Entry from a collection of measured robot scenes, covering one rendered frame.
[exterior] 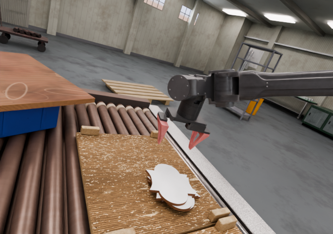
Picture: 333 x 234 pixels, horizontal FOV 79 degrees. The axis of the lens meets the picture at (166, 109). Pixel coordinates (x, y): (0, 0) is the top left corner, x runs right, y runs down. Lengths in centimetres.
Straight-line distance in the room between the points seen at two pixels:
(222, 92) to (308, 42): 1170
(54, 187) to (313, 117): 894
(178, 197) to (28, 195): 33
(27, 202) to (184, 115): 39
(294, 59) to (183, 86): 1172
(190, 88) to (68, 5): 944
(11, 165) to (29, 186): 8
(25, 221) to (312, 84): 59
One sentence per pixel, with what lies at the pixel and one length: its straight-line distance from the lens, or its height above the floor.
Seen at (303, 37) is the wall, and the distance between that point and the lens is 1228.
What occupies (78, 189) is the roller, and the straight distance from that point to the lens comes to 57.
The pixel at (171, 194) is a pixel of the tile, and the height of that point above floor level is 97.
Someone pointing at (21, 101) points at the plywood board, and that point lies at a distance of 66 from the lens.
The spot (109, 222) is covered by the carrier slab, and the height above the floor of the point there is 94.
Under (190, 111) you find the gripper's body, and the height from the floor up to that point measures 117.
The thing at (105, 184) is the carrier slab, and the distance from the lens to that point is 56.
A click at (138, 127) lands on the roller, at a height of 91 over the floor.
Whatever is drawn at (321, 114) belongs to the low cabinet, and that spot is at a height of 65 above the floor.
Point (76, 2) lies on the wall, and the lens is 982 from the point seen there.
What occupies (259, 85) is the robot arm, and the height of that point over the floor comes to 129.
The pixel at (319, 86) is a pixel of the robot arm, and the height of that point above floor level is 132.
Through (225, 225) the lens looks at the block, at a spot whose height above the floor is 96.
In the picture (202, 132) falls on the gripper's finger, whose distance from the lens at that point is 55.
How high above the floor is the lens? 131
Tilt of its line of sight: 18 degrees down
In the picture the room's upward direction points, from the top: 20 degrees clockwise
